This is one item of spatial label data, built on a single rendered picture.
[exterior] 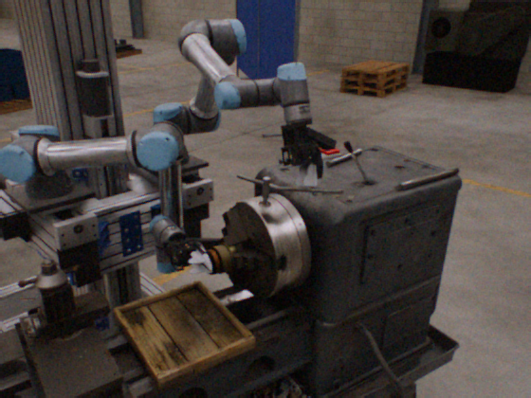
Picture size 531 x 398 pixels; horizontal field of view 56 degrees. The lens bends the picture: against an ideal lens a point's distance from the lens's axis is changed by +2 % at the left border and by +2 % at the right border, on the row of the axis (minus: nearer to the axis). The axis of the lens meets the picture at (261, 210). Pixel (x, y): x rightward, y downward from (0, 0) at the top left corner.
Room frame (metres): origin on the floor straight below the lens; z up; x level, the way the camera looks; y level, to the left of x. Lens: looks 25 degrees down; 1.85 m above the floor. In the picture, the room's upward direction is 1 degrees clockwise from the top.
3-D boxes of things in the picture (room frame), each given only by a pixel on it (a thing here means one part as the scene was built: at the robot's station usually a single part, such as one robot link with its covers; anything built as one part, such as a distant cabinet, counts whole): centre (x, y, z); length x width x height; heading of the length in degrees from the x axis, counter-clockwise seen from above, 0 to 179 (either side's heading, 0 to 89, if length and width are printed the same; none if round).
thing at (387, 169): (1.62, -0.33, 1.06); 0.59 x 0.48 x 0.39; 124
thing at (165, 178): (1.60, 0.32, 1.19); 0.12 x 0.11 x 0.49; 90
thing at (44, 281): (1.10, 0.55, 1.13); 0.08 x 0.08 x 0.03
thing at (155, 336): (1.22, 0.24, 0.89); 0.36 x 0.30 x 0.04; 34
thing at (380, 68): (9.45, -2.07, 0.22); 1.25 x 0.86 x 0.44; 144
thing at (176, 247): (1.34, 0.24, 1.08); 0.12 x 0.09 x 0.08; 33
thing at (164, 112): (1.95, 0.37, 1.33); 0.13 x 0.12 x 0.14; 118
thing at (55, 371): (1.05, 0.51, 0.95); 0.43 x 0.17 x 0.05; 34
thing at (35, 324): (1.12, 0.52, 0.99); 0.20 x 0.10 x 0.05; 124
